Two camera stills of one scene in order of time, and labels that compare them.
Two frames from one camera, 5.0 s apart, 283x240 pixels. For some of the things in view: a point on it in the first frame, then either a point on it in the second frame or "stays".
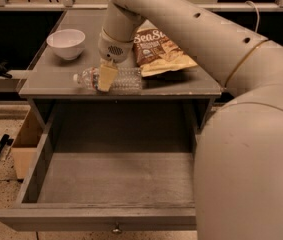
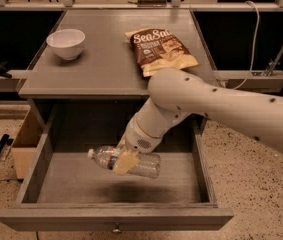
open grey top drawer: x=111 y=167 stays
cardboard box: x=26 y=144 stays
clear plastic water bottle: x=127 y=79 → x=147 y=166
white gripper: x=112 y=50 → x=137 y=138
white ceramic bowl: x=67 y=43 stays
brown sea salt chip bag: x=155 y=53 stays
